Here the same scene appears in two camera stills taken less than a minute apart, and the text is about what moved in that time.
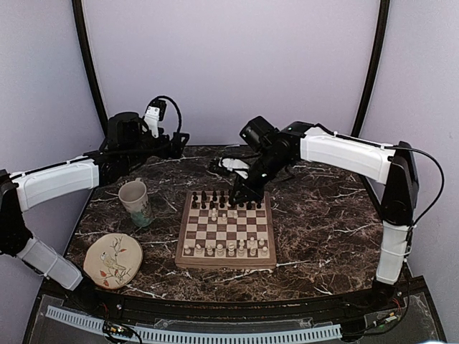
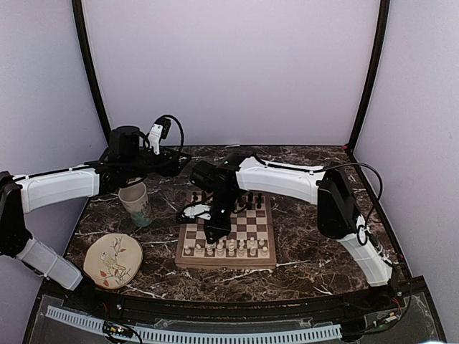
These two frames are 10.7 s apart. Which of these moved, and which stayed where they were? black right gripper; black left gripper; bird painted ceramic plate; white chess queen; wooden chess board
Moved: black right gripper; black left gripper
Stayed: wooden chess board; white chess queen; bird painted ceramic plate
